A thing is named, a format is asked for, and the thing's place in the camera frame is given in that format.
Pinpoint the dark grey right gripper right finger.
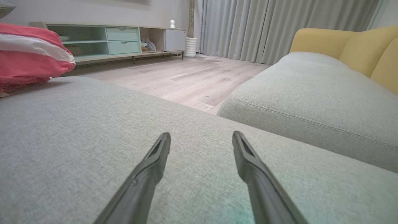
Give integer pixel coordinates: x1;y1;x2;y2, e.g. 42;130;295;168
232;131;309;224

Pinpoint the brown tree trunk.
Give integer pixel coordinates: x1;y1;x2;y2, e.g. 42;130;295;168
188;0;196;38

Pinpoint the grey sofa seat cushion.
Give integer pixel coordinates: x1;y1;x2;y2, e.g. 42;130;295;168
217;51;398;173

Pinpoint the striped grey pillow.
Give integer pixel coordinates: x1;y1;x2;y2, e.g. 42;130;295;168
0;0;16;19

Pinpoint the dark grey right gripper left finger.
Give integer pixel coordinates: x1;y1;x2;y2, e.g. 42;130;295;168
93;132;171;224

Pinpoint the mint and wood TV cabinet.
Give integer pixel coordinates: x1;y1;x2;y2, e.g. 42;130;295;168
29;21;187;66

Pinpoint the grey pleated curtain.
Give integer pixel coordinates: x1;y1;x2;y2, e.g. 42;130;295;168
199;0;381;65

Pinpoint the grey sofa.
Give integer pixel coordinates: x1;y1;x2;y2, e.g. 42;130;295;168
0;76;398;224

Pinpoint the mint cabinet drawer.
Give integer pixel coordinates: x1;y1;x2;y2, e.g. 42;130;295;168
106;27;139;41
108;41;140;55

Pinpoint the yellow sofa backrest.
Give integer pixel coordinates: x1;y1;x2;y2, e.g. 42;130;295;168
290;28;358;59

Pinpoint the white ribbed planter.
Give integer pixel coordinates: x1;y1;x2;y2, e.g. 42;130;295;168
185;37;198;58

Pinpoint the red jersey with white trim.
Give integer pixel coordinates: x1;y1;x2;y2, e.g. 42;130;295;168
0;22;76;93

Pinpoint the yellow sofa back cushion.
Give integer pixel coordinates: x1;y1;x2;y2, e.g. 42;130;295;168
339;26;398;78
370;37;398;94

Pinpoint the soft toy in cabinet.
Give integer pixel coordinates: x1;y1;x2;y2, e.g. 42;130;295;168
141;37;156;52

